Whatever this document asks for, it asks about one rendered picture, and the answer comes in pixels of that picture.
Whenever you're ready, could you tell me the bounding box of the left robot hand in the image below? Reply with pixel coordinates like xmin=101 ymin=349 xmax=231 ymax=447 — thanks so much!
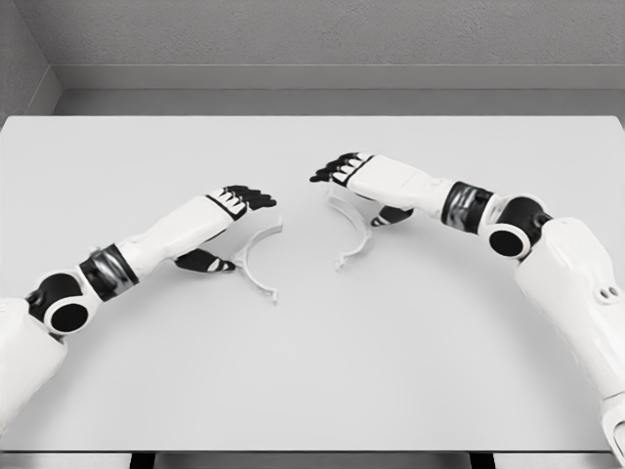
xmin=156 ymin=184 xmax=278 ymax=274

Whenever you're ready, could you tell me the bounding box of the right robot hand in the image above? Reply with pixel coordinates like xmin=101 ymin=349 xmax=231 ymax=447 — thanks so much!
xmin=310 ymin=152 xmax=422 ymax=228

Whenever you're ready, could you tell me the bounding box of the white pipe clamp half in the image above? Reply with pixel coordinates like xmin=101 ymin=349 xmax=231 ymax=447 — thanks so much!
xmin=324 ymin=181 xmax=373 ymax=274
xmin=232 ymin=210 xmax=285 ymax=307

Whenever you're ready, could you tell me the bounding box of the white table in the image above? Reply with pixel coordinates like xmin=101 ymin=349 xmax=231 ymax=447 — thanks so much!
xmin=0 ymin=114 xmax=625 ymax=469

